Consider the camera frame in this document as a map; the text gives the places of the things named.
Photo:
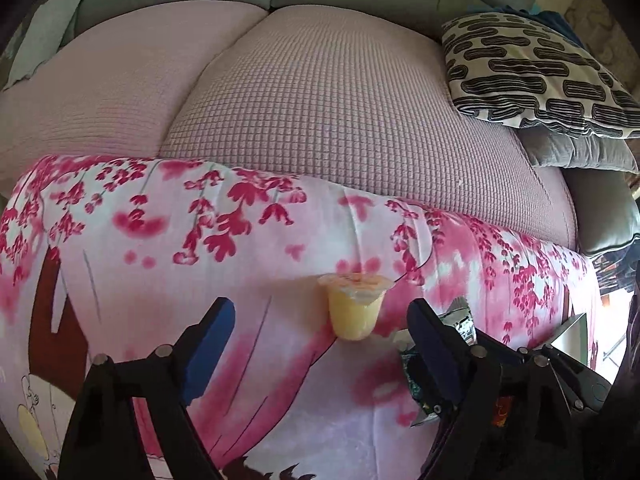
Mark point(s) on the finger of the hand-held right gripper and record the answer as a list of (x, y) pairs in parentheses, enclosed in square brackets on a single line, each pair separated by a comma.
[(585, 385)]

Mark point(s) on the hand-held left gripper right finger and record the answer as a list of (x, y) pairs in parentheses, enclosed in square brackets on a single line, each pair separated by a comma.
[(435, 350)]

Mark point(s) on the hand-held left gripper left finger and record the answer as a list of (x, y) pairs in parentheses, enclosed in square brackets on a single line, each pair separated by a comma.
[(210, 350)]

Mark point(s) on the green and white foil packet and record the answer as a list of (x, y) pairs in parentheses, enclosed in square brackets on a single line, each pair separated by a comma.
[(455, 320)]

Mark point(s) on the white tray with teal rim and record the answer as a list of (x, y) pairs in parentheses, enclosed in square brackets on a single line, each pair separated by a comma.
[(575, 332)]

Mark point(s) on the yellow jelly cup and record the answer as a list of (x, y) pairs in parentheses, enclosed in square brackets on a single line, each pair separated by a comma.
[(352, 315)]

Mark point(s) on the printed pink blanket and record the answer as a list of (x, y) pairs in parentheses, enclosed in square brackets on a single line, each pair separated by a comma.
[(300, 220)]

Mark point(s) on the dark grey pillow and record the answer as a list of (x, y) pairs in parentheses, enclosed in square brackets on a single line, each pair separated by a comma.
[(580, 152)]

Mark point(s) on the black and white patterned pillow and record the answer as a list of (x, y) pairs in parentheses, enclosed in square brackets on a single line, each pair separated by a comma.
[(525, 70)]

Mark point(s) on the blue cloth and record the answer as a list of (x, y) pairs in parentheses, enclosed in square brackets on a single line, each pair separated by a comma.
[(555, 22)]

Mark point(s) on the light grey pillow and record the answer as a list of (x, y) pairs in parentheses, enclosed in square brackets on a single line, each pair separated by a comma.
[(45, 30)]

